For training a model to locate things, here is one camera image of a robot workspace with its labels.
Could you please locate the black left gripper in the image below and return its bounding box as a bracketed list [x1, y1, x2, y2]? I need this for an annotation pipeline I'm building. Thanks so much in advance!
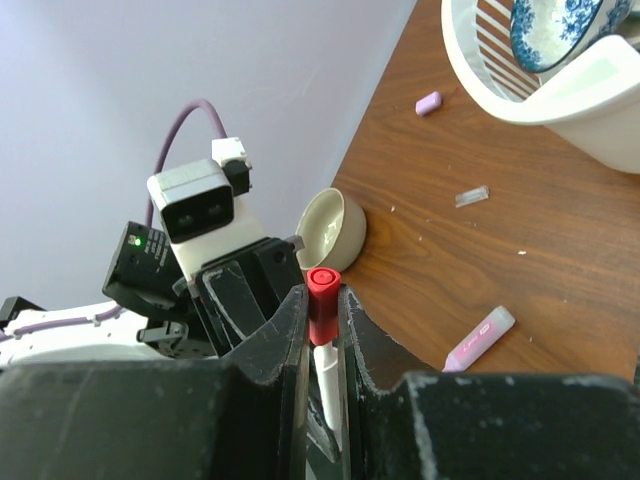
[173, 235, 304, 357]

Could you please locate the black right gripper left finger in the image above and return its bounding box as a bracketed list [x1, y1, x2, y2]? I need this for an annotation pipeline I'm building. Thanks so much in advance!
[1, 286, 309, 479]

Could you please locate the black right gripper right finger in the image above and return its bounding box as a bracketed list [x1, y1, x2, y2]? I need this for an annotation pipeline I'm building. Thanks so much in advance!
[338, 287, 639, 479]

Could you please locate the red marker cap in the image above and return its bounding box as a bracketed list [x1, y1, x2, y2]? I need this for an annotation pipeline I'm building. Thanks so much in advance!
[307, 267, 342, 346]

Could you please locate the white red marker pen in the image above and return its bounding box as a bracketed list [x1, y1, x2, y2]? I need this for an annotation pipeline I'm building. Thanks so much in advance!
[313, 343, 342, 451]

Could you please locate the clear pen cap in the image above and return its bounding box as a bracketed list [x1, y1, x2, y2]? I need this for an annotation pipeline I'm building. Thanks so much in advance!
[455, 185, 490, 208]

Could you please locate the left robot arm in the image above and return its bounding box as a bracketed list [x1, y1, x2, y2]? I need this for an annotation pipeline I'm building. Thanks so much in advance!
[1, 221, 304, 368]

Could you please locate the pink highlighter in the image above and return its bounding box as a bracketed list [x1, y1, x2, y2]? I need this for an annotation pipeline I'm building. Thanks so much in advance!
[442, 306, 516, 372]

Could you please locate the beige ceramic bowl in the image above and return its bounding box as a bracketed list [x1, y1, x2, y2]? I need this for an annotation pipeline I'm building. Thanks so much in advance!
[296, 188, 367, 272]

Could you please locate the purple highlighter cap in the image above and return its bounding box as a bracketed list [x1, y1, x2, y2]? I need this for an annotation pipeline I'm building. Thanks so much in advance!
[415, 91, 443, 117]

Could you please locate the white plastic dish basket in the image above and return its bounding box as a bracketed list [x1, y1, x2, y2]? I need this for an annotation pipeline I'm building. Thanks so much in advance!
[441, 1, 639, 174]

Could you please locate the blue white patterned bowl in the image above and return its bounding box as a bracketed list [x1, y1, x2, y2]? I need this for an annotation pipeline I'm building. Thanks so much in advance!
[510, 0, 634, 74]

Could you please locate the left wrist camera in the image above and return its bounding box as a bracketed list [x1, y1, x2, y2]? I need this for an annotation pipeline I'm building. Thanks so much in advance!
[147, 137, 267, 281]

